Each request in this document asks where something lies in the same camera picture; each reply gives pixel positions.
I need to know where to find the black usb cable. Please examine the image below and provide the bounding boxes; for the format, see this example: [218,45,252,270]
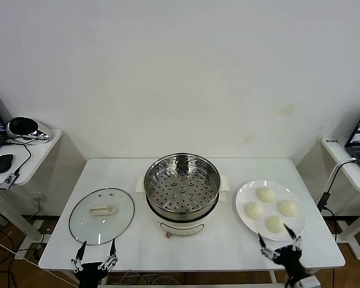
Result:
[2,139,32,175]

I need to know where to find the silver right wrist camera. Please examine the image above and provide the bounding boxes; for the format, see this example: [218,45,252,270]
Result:
[299,271,320,288]

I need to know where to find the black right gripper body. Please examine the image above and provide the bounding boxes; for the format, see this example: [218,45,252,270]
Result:
[271,245,307,280]

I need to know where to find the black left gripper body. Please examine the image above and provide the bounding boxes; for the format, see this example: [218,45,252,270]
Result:
[76,260,110,288]

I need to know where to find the round glass pot lid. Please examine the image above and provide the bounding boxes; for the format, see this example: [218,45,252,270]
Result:
[68,187,136,246]

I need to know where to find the round white plate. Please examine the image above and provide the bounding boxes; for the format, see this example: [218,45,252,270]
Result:
[235,179,308,242]

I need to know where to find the white steamed baozi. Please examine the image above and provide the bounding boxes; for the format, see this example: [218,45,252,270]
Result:
[265,215,287,234]
[256,187,277,203]
[276,199,299,217]
[244,202,265,218]

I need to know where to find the white side table with label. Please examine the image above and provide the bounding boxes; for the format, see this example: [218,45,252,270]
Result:
[320,136,360,260]

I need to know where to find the cream electric cooker base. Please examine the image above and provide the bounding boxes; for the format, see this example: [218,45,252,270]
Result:
[136,175,230,239]

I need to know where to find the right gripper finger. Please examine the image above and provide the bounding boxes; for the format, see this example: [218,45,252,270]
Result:
[257,233,278,263]
[283,223,303,256]

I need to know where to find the perforated steel steamer basket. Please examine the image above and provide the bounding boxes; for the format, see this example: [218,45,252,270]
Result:
[143,152,221,215]

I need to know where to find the chrome silver headset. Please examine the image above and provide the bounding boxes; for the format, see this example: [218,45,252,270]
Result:
[6,116,51,146]

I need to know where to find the grey usb hub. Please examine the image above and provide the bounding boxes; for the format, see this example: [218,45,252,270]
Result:
[0,172,20,190]

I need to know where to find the black computer mouse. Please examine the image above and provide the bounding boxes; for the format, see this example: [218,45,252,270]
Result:
[0,153,15,174]

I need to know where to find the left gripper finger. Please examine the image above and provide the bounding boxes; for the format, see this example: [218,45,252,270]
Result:
[97,238,119,272]
[71,240,88,273]

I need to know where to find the white and black adapter cable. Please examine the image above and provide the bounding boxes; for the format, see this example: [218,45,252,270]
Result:
[316,157,358,211]

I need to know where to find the white main table frame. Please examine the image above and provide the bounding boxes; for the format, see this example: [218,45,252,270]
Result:
[101,269,289,288]

